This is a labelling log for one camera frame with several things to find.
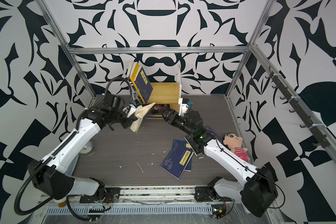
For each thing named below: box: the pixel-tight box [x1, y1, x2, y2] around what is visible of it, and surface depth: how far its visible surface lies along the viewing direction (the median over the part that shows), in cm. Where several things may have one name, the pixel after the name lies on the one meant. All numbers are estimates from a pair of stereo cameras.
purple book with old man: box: [148, 103, 171, 115], surface depth 104 cm
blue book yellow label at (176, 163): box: [160, 142, 195, 180], surface depth 85 cm
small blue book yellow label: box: [130, 102, 156, 134], surface depth 77 cm
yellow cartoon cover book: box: [129, 61, 146, 104], surface depth 78 cm
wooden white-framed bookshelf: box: [127, 62, 182, 119], surface depth 88 cm
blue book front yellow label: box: [130, 66, 154, 104], surface depth 86 cm
